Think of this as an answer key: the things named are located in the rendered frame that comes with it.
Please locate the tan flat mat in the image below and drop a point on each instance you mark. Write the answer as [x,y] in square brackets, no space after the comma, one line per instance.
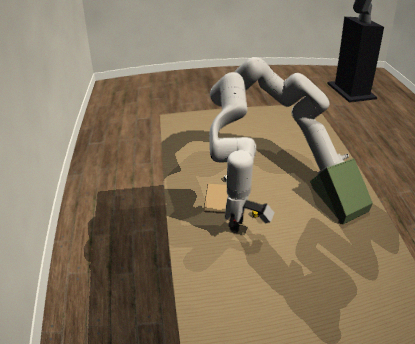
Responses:
[216,198]

